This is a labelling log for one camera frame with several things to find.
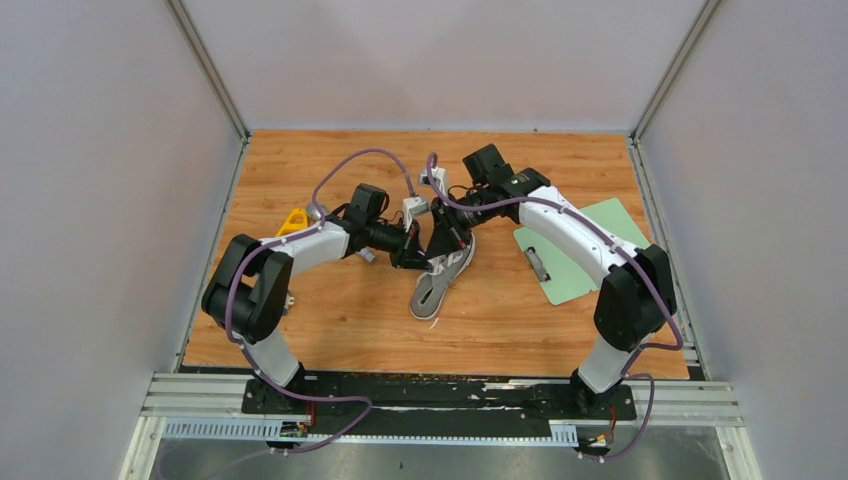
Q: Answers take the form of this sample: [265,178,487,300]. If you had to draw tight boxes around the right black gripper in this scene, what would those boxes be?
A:
[425,187,494,260]

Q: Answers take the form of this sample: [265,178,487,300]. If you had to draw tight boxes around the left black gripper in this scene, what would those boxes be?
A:
[365,216,433,273]

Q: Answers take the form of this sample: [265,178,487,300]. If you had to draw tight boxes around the white shoelace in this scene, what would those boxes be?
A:
[429,249,469,275]

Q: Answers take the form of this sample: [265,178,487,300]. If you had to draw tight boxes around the grey canvas sneaker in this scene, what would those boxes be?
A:
[409,234,477,321]

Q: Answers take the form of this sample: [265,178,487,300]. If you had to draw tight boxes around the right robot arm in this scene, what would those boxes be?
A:
[423,144,676,418]

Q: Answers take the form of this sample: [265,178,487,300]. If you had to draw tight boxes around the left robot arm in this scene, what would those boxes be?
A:
[201,184,429,413]

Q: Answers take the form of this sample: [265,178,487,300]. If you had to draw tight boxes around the silver microphone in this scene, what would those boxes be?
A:
[305,202,377,264]

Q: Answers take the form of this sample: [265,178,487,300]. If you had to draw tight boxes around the yellow toy block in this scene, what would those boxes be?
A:
[276,208,312,237]

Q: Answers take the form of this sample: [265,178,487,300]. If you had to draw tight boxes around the green clipboard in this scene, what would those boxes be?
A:
[513,197,654,307]

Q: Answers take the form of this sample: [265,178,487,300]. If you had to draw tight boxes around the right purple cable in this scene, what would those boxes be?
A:
[425,152,685,463]

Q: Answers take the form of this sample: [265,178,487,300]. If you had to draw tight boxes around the purple cable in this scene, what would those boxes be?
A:
[425,152,685,463]
[223,148,419,458]

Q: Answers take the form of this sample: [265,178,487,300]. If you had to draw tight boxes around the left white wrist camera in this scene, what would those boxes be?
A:
[402,196,429,232]

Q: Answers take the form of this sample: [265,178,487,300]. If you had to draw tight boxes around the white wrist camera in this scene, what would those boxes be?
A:
[419,167,450,198]
[402,196,429,232]

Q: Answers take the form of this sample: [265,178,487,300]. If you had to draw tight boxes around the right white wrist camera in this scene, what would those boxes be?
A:
[419,167,450,198]

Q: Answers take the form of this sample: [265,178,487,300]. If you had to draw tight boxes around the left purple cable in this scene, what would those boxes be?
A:
[223,148,419,458]

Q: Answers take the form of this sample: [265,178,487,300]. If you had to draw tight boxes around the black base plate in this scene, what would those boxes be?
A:
[241,371,637,438]

